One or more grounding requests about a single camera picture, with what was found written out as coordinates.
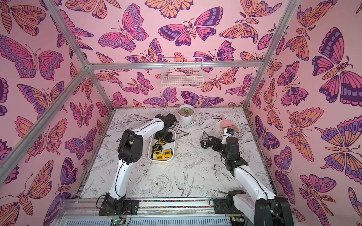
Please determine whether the white storage box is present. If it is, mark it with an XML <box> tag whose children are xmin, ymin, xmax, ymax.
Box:
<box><xmin>147</xmin><ymin>130</ymin><xmax>176</xmax><ymax>164</ymax></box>

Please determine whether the black yellow tape measure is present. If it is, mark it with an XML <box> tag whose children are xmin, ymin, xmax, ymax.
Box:
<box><xmin>152</xmin><ymin>144</ymin><xmax>163</xmax><ymax>154</ymax></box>

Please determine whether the yellow tape measure with clip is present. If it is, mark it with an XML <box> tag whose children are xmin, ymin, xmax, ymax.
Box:
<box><xmin>163</xmin><ymin>149</ymin><xmax>173</xmax><ymax>159</ymax></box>

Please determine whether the small yellow tape measure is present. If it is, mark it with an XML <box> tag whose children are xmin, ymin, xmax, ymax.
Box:
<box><xmin>155</xmin><ymin>153</ymin><xmax>165</xmax><ymax>161</ymax></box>

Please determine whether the black round tape measure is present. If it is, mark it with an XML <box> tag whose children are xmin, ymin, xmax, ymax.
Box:
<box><xmin>200</xmin><ymin>140</ymin><xmax>209</xmax><ymax>149</ymax></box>

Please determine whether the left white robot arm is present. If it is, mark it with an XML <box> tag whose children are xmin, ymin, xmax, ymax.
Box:
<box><xmin>101</xmin><ymin>114</ymin><xmax>177</xmax><ymax>212</ymax></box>

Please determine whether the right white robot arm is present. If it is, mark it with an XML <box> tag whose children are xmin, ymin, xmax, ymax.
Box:
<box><xmin>200</xmin><ymin>135</ymin><xmax>295</xmax><ymax>226</ymax></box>

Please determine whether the pink brush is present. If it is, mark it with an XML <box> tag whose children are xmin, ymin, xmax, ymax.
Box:
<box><xmin>220</xmin><ymin>114</ymin><xmax>239</xmax><ymax>133</ymax></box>

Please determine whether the white plant pot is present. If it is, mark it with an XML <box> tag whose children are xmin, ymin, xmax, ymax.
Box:
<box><xmin>178</xmin><ymin>104</ymin><xmax>195</xmax><ymax>124</ymax></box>

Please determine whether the green circuit board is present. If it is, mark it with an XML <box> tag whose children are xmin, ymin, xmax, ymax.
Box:
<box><xmin>110</xmin><ymin>218</ymin><xmax>126</xmax><ymax>226</ymax></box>

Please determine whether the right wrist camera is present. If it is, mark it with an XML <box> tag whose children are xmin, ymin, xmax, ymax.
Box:
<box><xmin>222</xmin><ymin>128</ymin><xmax>235</xmax><ymax>144</ymax></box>

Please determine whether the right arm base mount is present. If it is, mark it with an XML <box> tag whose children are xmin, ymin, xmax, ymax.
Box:
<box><xmin>211</xmin><ymin>190</ymin><xmax>255</xmax><ymax>214</ymax></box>

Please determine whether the white wire basket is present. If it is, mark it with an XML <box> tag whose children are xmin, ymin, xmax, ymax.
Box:
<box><xmin>159</xmin><ymin>57</ymin><xmax>205</xmax><ymax>89</ymax></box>

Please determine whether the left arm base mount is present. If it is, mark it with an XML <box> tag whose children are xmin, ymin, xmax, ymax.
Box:
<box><xmin>99</xmin><ymin>193</ymin><xmax>140</xmax><ymax>216</ymax></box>

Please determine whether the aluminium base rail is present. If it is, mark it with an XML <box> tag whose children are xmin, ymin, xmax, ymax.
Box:
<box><xmin>53</xmin><ymin>196</ymin><xmax>298</xmax><ymax>226</ymax></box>

